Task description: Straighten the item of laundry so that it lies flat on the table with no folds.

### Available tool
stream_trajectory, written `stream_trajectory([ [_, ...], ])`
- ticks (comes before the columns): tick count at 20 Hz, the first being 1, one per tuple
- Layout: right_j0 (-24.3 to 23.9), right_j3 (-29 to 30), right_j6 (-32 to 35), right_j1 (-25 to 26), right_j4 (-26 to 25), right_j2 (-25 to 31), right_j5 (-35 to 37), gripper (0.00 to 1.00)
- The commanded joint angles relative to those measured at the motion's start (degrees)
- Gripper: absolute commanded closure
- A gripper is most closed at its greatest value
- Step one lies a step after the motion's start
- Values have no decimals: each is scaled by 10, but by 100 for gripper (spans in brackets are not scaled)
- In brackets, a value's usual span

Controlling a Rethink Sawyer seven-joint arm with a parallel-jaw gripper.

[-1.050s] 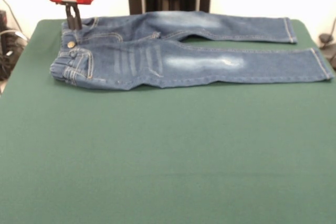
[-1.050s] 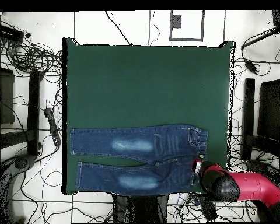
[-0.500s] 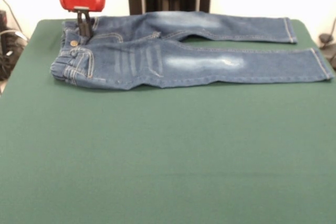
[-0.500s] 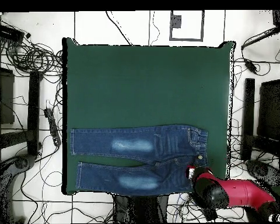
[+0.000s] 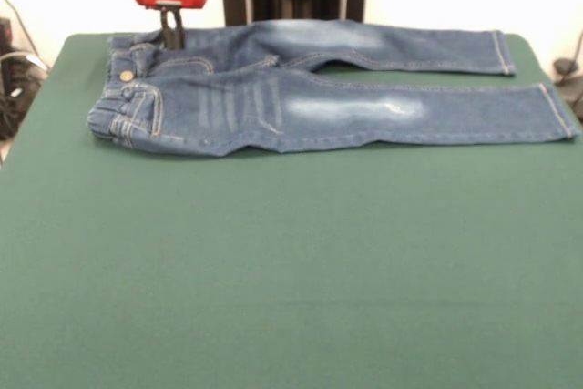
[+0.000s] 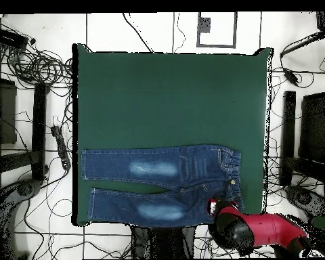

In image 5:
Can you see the blue denim jeans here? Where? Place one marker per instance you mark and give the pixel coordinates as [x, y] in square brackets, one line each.
[319, 115]

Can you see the black stand base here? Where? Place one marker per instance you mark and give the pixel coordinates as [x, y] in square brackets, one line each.
[567, 71]
[18, 97]

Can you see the dark green table cloth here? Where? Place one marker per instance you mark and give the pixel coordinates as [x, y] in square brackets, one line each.
[182, 270]

